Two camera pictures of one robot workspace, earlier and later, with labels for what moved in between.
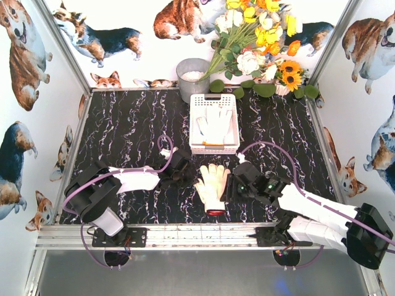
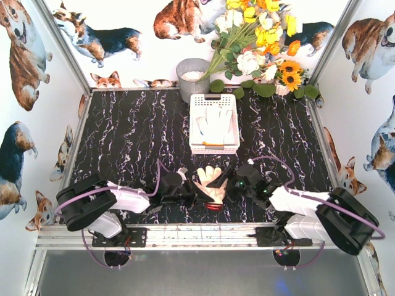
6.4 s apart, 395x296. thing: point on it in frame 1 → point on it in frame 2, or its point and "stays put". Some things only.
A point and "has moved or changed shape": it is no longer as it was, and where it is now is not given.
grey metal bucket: x=189 y=71 stays put
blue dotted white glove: x=202 y=123 stays put
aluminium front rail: x=169 y=236 stays put
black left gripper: x=187 y=172 → x=187 y=191
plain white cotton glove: x=213 y=206 has moved or changed shape
